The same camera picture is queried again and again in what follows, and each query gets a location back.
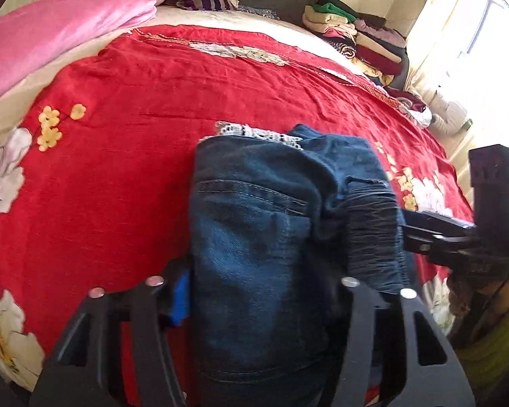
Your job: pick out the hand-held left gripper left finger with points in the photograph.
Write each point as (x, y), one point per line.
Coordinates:
(180, 301)

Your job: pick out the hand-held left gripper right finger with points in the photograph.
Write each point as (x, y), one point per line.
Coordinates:
(360, 309)

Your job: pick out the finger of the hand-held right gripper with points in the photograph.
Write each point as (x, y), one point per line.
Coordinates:
(437, 237)

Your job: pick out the blue denim pants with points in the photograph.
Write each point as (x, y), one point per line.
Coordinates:
(258, 241)

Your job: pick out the person's right forearm green sleeve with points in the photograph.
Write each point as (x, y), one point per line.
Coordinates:
(496, 347)

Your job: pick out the person's right hand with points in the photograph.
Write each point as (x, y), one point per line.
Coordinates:
(500, 296)

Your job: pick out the white puffer jacket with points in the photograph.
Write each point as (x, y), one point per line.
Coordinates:
(447, 112)

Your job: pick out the dark red white cloth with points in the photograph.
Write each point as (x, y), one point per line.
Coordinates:
(411, 104)

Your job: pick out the red floral bedsheet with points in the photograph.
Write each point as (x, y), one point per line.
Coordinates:
(131, 135)

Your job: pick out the cream curtain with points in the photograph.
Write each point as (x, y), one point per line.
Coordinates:
(445, 29)

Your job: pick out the stack of folded clothes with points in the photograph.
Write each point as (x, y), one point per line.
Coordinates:
(364, 38)

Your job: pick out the grey patterned cloth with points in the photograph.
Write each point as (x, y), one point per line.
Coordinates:
(258, 10)

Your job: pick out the pink blanket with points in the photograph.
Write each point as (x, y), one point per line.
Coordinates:
(59, 29)

